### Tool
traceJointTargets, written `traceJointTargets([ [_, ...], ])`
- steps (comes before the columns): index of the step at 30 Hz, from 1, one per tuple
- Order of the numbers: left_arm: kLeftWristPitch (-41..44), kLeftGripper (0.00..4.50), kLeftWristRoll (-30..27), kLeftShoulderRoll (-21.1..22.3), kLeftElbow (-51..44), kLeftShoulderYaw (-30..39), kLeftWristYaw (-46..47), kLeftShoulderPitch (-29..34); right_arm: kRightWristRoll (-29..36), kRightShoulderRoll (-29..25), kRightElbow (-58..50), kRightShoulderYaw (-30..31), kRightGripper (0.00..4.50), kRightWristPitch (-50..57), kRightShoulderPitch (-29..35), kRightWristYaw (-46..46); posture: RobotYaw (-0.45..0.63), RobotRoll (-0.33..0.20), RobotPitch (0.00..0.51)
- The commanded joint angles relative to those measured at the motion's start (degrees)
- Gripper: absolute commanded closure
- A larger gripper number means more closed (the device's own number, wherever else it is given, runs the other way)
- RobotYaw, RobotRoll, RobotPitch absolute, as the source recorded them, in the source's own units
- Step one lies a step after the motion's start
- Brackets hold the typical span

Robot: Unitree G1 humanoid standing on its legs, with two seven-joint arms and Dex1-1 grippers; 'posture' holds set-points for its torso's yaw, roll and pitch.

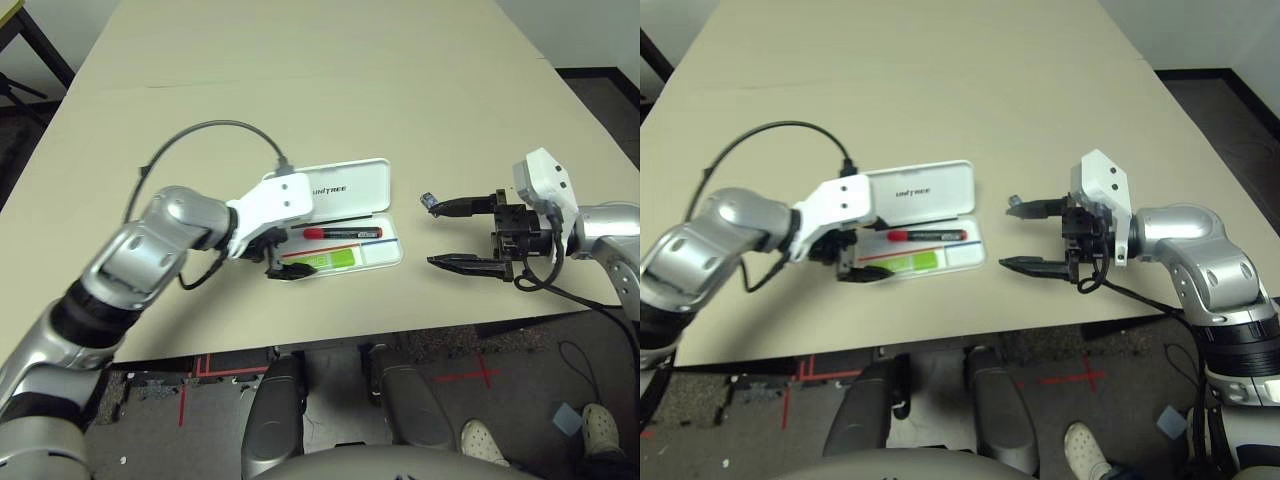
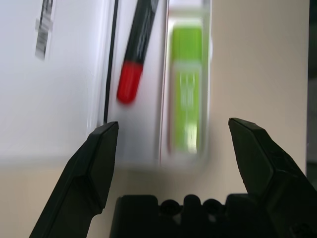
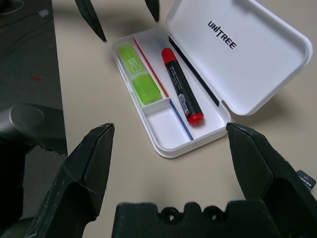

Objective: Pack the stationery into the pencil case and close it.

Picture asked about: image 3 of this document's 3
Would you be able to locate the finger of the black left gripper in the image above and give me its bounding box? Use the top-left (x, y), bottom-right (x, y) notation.
top-left (144, 0), bottom-right (161, 23)
top-left (74, 0), bottom-right (107, 42)

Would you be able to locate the small dark printed eraser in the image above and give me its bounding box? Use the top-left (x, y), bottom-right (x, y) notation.
top-left (296, 169), bottom-right (317, 192)

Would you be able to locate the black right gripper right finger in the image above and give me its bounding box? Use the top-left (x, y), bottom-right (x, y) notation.
top-left (225, 122), bottom-right (317, 238)

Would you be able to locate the white plastic pencil case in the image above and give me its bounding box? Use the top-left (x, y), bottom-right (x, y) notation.
top-left (110, 0), bottom-right (313, 159)

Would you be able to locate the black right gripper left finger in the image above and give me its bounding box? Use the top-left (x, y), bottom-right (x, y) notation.
top-left (24, 122), bottom-right (116, 238)

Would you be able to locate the black red whiteboard marker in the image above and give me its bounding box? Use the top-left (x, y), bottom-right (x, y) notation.
top-left (161, 47), bottom-right (205, 126)

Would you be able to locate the grey robot right leg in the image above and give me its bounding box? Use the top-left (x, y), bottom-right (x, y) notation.
top-left (0, 103), bottom-right (64, 152)

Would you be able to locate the green highlighter pen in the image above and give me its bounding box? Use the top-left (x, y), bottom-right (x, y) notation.
top-left (117, 43), bottom-right (163, 105)

